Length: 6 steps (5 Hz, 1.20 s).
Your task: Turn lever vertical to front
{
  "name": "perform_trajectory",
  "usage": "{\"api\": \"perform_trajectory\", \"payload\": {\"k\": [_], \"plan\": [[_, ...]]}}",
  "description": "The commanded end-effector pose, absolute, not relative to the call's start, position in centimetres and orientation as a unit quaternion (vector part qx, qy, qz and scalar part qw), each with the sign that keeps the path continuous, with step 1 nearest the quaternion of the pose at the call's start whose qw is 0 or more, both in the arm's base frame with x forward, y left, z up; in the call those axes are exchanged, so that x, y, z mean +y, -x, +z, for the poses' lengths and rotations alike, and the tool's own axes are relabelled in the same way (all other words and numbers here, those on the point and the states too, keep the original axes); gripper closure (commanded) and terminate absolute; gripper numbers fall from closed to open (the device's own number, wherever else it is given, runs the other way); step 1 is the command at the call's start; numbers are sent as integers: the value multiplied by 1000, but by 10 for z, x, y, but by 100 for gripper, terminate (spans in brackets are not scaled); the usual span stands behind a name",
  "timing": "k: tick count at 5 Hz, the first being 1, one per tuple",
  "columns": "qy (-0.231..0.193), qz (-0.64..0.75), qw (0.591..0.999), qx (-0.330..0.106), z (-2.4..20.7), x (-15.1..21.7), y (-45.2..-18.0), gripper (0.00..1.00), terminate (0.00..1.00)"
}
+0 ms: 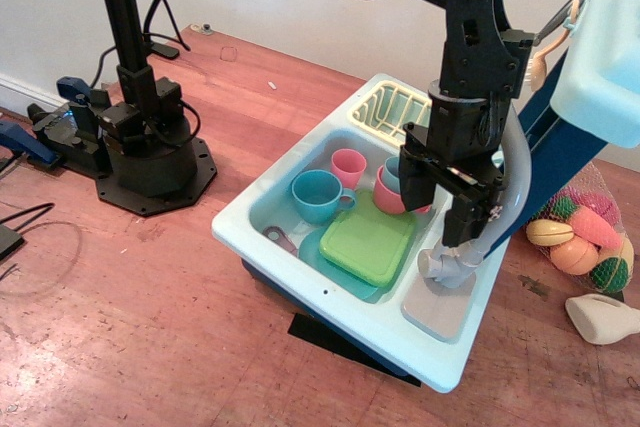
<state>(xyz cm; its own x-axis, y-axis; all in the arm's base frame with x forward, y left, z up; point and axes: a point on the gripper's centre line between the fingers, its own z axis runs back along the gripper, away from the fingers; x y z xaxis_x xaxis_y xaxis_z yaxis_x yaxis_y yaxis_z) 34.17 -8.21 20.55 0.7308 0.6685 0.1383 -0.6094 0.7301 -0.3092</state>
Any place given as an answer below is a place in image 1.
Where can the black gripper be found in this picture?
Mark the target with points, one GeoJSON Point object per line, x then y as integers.
{"type": "Point", "coordinates": [455, 151]}

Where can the grey toy faucet lever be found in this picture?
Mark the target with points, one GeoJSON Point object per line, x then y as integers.
{"type": "Point", "coordinates": [452, 266]}

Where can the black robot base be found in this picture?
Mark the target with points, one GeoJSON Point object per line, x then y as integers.
{"type": "Point", "coordinates": [142, 152]}

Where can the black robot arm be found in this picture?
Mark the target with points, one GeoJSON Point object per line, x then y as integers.
{"type": "Point", "coordinates": [482, 71]}

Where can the black vertical pole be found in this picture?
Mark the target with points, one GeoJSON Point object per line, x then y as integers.
{"type": "Point", "coordinates": [126, 30]}

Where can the pink toy bowl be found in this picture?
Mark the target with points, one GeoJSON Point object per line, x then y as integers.
{"type": "Point", "coordinates": [385, 199]}

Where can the light blue toy cup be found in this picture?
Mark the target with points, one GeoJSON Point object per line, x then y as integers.
{"type": "Point", "coordinates": [390, 174]}

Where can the green square toy plate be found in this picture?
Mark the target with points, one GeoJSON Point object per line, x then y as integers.
{"type": "Point", "coordinates": [367, 242]}

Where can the pink toy cup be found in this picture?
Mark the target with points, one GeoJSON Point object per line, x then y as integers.
{"type": "Point", "coordinates": [348, 165]}

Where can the cream toy dish rack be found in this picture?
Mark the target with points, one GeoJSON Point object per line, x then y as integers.
{"type": "Point", "coordinates": [387, 107]}

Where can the light blue toy sink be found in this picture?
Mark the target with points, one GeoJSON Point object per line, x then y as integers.
{"type": "Point", "coordinates": [414, 326]}

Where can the teal toy mug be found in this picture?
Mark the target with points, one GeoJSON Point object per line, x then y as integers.
{"type": "Point", "coordinates": [319, 194]}

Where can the mesh bag of toy fruit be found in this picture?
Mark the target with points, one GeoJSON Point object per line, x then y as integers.
{"type": "Point", "coordinates": [580, 231]}

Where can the teal round toy plate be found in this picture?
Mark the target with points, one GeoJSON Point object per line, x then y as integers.
{"type": "Point", "coordinates": [309, 252]}

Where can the cream toy spoon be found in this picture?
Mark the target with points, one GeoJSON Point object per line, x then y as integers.
{"type": "Point", "coordinates": [537, 67]}

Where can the brown toy utensil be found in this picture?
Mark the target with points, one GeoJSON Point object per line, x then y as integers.
{"type": "Point", "coordinates": [279, 237]}

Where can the light blue toy shelf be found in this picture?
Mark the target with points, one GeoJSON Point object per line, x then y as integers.
{"type": "Point", "coordinates": [598, 87]}

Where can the cream toy bottle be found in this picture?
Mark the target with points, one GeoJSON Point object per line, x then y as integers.
{"type": "Point", "coordinates": [602, 320]}

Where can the grey toy ladle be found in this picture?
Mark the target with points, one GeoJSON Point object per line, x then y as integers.
{"type": "Point", "coordinates": [556, 21]}

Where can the black flat device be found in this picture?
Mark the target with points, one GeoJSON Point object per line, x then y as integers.
{"type": "Point", "coordinates": [10, 241]}

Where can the dark blue toy frame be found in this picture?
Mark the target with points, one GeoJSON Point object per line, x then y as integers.
{"type": "Point", "coordinates": [559, 150]}

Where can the blue handle clamp left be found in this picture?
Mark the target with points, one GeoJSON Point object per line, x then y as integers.
{"type": "Point", "coordinates": [18, 140]}

